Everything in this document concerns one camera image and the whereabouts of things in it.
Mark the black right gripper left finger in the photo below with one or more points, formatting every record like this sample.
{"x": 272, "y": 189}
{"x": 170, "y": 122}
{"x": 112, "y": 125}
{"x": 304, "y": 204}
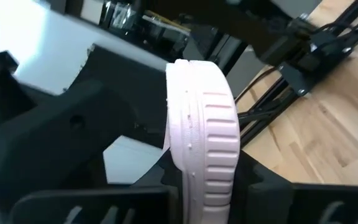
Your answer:
{"x": 166, "y": 174}

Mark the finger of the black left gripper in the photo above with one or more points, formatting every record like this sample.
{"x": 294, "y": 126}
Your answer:
{"x": 141, "y": 93}
{"x": 57, "y": 140}

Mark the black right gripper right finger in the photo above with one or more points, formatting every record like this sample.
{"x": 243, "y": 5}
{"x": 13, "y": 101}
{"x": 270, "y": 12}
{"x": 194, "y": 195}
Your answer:
{"x": 259, "y": 199}

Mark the pink rubber slide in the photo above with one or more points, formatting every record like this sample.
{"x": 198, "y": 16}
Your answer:
{"x": 216, "y": 140}

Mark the black aluminium table frame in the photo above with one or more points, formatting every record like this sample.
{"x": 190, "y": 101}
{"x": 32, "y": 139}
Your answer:
{"x": 315, "y": 43}

